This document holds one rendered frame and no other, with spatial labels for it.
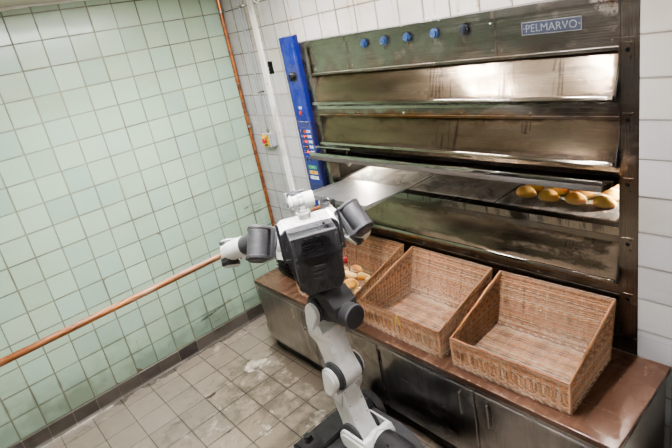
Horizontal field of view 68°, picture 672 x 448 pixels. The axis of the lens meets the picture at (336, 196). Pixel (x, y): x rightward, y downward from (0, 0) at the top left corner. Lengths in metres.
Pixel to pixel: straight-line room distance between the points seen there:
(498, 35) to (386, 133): 0.87
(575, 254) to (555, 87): 0.75
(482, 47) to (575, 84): 0.45
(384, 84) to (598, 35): 1.13
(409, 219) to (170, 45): 2.03
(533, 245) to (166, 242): 2.49
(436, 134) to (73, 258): 2.40
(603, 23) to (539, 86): 0.33
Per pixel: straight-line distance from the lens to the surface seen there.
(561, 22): 2.24
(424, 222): 2.93
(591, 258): 2.48
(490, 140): 2.48
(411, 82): 2.70
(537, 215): 2.50
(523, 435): 2.47
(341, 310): 2.21
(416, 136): 2.75
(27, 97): 3.51
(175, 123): 3.77
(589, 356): 2.36
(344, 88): 3.06
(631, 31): 2.14
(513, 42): 2.35
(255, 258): 2.13
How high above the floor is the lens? 2.17
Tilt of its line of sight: 19 degrees down
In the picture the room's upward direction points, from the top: 11 degrees counter-clockwise
